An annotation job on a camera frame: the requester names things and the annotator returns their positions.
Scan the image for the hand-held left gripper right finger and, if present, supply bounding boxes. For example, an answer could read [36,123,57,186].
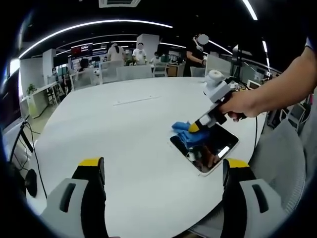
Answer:
[222,158,288,238]

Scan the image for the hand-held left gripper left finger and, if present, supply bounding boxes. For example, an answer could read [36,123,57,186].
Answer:
[39,156,108,238]

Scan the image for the blue cleaning cloth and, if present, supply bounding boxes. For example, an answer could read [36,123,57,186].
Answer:
[171,120,211,147]

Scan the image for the black tablet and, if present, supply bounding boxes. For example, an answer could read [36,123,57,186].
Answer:
[169,122,240,177]

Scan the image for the person's right hand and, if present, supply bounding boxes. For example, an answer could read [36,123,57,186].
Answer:
[221,91,264,122]

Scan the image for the white partition board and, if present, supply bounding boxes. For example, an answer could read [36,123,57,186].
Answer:
[205,54,232,78]

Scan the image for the white device with screens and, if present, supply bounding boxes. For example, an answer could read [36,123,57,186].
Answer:
[246,79,262,90]

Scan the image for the black computer mouse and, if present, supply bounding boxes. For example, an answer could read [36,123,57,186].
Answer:
[24,169,38,198]

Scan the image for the grey mesh office chair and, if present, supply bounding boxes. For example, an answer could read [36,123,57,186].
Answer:
[187,119,307,238]

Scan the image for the small white mesh chair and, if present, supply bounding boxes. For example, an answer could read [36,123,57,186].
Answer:
[153,61,169,78]

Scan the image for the grey laptop stand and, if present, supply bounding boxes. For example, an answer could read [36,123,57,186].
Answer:
[9,120,35,172]

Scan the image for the wide white mesh chair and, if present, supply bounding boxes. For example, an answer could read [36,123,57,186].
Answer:
[115,65,153,81]

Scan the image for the straight ceiling light strip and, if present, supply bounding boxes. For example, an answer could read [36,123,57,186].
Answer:
[242,0,259,21]

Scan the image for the white side desk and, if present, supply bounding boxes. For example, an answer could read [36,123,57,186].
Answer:
[21,81,59,119]

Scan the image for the dark computer monitor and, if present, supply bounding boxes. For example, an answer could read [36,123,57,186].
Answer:
[0,74,22,130]

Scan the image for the ceiling air vent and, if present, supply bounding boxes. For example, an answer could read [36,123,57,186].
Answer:
[98,0,140,8]

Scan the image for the curved ceiling light strip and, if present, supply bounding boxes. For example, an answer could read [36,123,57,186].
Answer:
[18,20,174,59]

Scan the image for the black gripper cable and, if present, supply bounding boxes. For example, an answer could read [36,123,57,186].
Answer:
[254,116,260,150]

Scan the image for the wall display screen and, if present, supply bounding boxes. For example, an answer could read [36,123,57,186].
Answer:
[71,42,94,57]

